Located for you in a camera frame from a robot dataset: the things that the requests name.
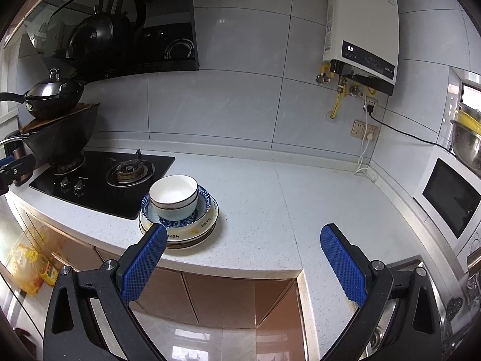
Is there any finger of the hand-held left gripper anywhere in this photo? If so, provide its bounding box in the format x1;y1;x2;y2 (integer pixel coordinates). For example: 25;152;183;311
0;155;37;196

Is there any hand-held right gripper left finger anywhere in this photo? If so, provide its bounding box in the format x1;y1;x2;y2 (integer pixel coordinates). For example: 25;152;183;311
42;224;168;361

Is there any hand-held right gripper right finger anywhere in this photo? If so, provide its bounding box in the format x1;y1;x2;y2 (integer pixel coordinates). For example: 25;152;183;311
320;224;444;361

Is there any blue and white patterned bowl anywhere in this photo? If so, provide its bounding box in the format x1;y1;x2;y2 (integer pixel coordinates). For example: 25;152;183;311
141;185;212;230

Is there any small yellow bear plate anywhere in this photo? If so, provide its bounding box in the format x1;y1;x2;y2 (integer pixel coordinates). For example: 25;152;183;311
139;194;219;244

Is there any small white bowl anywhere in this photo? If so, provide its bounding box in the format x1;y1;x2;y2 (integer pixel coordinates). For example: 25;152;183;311
149;174;198;211

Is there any large black wok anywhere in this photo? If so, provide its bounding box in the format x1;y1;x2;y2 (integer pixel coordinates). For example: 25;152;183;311
0;103;101;187

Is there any wooden board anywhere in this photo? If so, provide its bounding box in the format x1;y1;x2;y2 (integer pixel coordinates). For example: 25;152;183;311
20;102;100;135

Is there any black gas stove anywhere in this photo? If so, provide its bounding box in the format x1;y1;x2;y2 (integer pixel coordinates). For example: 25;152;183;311
29;149;176;221

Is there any black lidded wok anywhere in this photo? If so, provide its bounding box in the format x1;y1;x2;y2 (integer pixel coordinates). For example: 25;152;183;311
0;68;85;120

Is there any stainless steel sink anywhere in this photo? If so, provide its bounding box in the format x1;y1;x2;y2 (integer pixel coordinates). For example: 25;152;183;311
366;255;481;361

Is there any yellow plastic bag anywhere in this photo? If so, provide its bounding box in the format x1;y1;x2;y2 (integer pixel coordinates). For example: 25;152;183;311
9;244;60;296

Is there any steel wool scrubber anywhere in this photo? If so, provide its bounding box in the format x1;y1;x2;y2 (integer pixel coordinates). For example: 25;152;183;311
445;296;465;321

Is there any white microwave oven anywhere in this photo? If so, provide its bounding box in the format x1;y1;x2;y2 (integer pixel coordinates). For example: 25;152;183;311
413;145;481;272

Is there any black range hood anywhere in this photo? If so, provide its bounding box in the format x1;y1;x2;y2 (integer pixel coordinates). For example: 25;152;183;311
3;0;200;84

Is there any yellow colander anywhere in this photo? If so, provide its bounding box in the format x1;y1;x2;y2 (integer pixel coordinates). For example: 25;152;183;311
454;103;481;137

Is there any white water heater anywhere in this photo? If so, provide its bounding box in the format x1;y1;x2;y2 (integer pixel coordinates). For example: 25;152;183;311
322;0;400;97

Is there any white power cable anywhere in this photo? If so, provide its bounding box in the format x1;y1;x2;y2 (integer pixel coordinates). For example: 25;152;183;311
355;100;375;176

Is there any beige double wall socket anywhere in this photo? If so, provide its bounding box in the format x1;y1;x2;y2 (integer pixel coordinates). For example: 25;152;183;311
352;119;380;141

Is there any black power cable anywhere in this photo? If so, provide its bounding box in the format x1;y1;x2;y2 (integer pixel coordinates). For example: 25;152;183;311
367;105;452;148

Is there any yellow gas hose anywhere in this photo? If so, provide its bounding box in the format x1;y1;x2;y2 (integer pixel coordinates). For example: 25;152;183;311
330;59;376;120

